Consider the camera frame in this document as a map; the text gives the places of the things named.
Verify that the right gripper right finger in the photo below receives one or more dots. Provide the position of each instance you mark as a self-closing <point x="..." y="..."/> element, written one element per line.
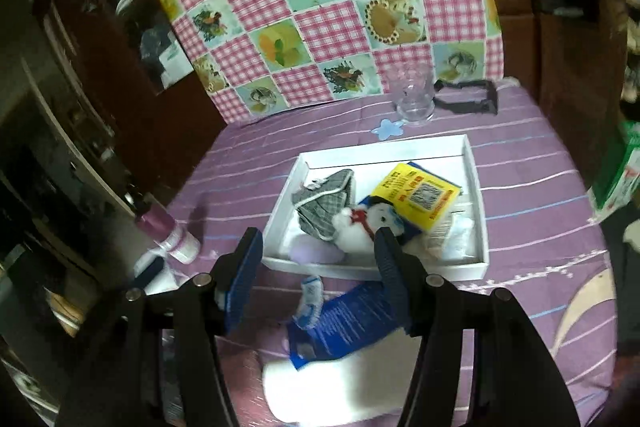
<point x="515" y="381"/>

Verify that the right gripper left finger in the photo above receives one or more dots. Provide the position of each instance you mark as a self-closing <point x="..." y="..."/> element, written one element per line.
<point x="206" y="307"/>

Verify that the small blue white packet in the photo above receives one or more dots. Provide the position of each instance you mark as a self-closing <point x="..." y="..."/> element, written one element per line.
<point x="310" y="304"/>

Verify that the lilac soft pillow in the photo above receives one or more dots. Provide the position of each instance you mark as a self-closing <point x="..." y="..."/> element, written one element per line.
<point x="308" y="250"/>

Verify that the white foam block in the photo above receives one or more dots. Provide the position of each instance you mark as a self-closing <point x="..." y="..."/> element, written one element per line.
<point x="370" y="382"/>

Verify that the blue plastic packet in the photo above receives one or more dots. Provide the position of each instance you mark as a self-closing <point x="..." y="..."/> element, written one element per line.
<point x="347" y="323"/>

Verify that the grey plaid fabric pouch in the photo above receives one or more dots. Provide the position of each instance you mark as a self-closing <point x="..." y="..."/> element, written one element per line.
<point x="317" y="202"/>

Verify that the clear packet with contents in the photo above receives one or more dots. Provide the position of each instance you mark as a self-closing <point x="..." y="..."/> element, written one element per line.
<point x="450" y="238"/>

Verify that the white plush snowman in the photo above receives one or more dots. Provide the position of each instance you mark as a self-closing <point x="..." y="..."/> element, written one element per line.
<point x="355" y="227"/>

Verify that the yellow tissue pack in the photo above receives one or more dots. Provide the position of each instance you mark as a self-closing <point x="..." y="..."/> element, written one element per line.
<point x="420" y="197"/>

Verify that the white face mask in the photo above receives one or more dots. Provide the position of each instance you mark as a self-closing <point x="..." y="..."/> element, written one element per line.
<point x="153" y="275"/>

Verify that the purple lidded bottle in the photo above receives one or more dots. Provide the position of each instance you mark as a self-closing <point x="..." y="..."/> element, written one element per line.
<point x="173" y="238"/>

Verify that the purple striped tablecloth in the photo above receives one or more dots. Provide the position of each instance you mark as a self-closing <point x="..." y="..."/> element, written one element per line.
<point x="542" y="242"/>

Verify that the green white carton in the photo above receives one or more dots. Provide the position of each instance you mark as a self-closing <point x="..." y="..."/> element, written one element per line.
<point x="618" y="177"/>

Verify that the white shallow box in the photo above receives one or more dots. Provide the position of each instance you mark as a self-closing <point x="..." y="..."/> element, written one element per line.
<point x="450" y="157"/>

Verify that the clear drinking glass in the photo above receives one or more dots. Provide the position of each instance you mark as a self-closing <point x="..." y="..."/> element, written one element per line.
<point x="412" y="87"/>

